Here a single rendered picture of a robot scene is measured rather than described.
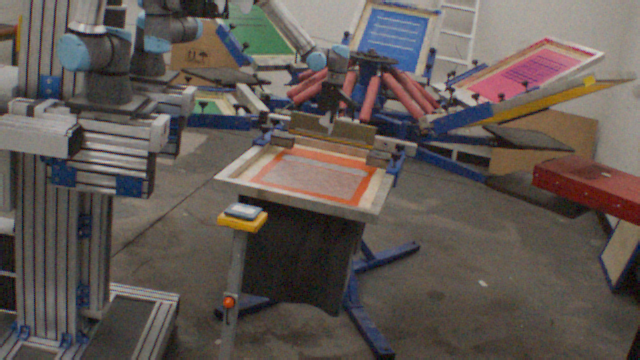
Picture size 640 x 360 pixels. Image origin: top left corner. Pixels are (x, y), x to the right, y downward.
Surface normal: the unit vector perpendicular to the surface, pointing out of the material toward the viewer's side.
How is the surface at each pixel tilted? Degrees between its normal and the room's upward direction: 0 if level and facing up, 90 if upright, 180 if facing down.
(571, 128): 82
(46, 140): 90
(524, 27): 90
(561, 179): 91
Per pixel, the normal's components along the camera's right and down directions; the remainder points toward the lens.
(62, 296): -0.01, 0.32
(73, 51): -0.44, 0.35
